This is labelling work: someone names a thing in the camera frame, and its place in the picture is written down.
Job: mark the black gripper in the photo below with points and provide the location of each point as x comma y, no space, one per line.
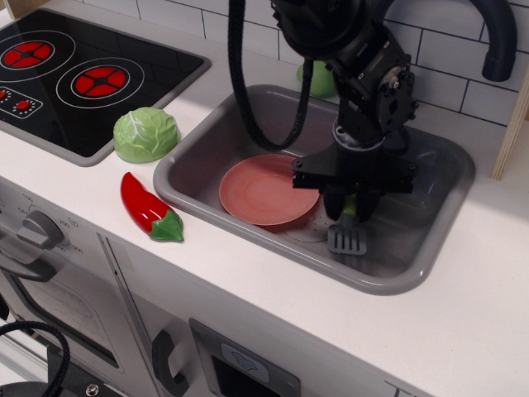
339,172

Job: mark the wooden side panel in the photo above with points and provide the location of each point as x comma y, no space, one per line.
511,134

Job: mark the red toy chili pepper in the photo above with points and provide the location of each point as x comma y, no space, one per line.
153,216

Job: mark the green handled grey toy spatula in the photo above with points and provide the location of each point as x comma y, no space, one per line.
346,237

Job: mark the grey oven door handle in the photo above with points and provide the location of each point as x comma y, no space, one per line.
19,260

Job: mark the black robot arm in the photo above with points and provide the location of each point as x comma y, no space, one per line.
374,83

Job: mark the grey toy sink basin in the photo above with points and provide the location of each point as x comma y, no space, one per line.
405,232

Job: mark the black toy stovetop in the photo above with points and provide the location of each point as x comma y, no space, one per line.
65,82

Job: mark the grey oven knob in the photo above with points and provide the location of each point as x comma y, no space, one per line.
39,230

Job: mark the toy oven door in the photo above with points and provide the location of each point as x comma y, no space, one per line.
81,305

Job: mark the green toy cabbage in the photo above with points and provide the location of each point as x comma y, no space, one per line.
145,135

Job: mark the dark grey toy faucet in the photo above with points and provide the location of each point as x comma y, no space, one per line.
472,39

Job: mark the green toy fruit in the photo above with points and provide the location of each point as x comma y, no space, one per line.
322,83

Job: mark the dark grey cabinet handle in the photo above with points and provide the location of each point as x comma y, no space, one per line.
161,348

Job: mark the pink toy plate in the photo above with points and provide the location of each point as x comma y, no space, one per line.
259,190

